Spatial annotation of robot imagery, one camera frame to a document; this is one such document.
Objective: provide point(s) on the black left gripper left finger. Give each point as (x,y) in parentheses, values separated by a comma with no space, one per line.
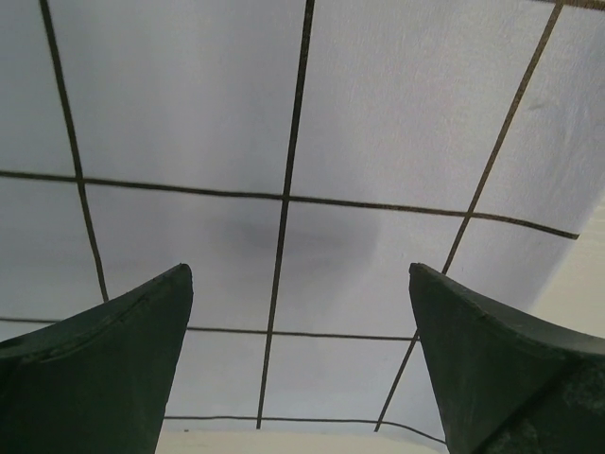
(97,382)

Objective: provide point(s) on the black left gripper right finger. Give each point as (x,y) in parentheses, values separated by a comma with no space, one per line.
(506,381)

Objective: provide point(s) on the light blue checked placemat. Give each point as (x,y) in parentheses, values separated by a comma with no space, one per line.
(298,156)

